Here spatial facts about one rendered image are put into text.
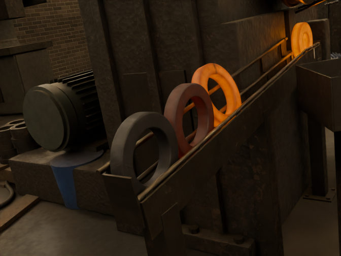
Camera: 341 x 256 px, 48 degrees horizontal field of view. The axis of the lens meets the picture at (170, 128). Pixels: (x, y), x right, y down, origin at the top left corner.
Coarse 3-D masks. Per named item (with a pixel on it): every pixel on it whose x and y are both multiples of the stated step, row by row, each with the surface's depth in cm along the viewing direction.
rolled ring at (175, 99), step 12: (180, 84) 91; (192, 84) 90; (180, 96) 86; (192, 96) 90; (204, 96) 95; (168, 108) 86; (180, 108) 86; (204, 108) 96; (180, 120) 86; (204, 120) 98; (180, 132) 87; (204, 132) 97; (180, 144) 87; (192, 144) 95; (180, 156) 90
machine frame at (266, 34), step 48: (96, 0) 150; (144, 0) 138; (192, 0) 127; (240, 0) 138; (96, 48) 162; (144, 48) 144; (192, 48) 132; (240, 48) 126; (288, 48) 168; (144, 96) 154; (288, 96) 166; (144, 144) 162; (288, 144) 168; (240, 192) 143; (288, 192) 170; (192, 240) 157; (240, 240) 144
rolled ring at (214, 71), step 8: (208, 64) 106; (216, 64) 109; (200, 72) 103; (208, 72) 105; (216, 72) 108; (224, 72) 111; (192, 80) 103; (200, 80) 101; (216, 80) 112; (224, 80) 111; (232, 80) 113; (224, 88) 112; (232, 88) 111; (232, 96) 111; (240, 96) 113; (232, 104) 111; (240, 104) 112; (216, 112) 102; (216, 120) 102
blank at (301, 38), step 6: (300, 24) 156; (306, 24) 159; (294, 30) 155; (300, 30) 155; (306, 30) 159; (294, 36) 155; (300, 36) 155; (306, 36) 161; (312, 36) 164; (294, 42) 155; (300, 42) 155; (306, 42) 162; (312, 42) 164; (294, 48) 156; (300, 48) 155; (294, 54) 158
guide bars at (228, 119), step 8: (296, 56) 145; (288, 64) 137; (280, 72) 130; (272, 80) 124; (264, 88) 119; (256, 96) 114; (232, 112) 103; (224, 120) 99; (216, 128) 96; (208, 136) 92; (200, 144) 89; (192, 152) 86; (184, 160) 84; (168, 168) 81; (176, 168) 81; (160, 176) 78; (152, 184) 75; (144, 192) 73
